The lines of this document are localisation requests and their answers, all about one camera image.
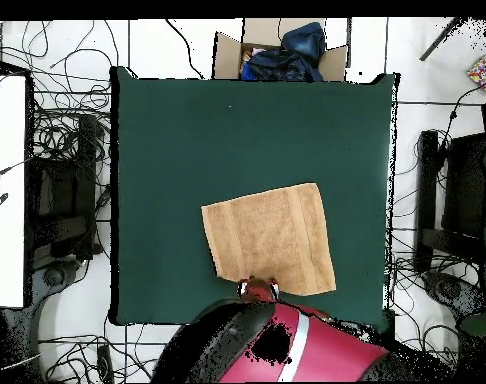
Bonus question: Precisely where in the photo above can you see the dark thin rod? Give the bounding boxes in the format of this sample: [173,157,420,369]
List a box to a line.
[418,17,466,62]

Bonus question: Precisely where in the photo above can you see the long black floor cable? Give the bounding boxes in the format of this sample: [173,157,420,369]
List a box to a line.
[164,17,206,80]

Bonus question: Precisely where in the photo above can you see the black metal stand frame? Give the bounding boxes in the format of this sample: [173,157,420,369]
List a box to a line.
[414,129,486,273]
[28,115,104,261]

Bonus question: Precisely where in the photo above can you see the brown cardboard box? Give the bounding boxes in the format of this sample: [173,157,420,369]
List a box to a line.
[212,17,350,83]

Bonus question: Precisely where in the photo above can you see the multicolour patterned item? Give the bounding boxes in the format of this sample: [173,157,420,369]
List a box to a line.
[466,53,486,91]

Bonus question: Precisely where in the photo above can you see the dark green table cloth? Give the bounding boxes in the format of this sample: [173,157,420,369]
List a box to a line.
[109,65,400,327]

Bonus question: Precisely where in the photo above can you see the black cable tangle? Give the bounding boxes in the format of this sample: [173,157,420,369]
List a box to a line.
[394,315,460,361]
[38,315,164,383]
[20,19,120,257]

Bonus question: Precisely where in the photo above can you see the black power strip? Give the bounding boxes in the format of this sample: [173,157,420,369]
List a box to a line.
[96,343,114,383]

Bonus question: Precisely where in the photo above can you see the navy crumpled garment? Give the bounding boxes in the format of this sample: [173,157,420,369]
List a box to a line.
[240,46,324,82]

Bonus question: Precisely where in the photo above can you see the blue denim garment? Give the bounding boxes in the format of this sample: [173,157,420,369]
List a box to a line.
[281,21,327,65]

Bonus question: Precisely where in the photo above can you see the white side table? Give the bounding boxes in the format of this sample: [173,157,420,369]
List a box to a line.
[0,73,28,309]

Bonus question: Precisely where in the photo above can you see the tan terry towel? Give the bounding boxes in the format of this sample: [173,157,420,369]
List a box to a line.
[200,182,337,298]

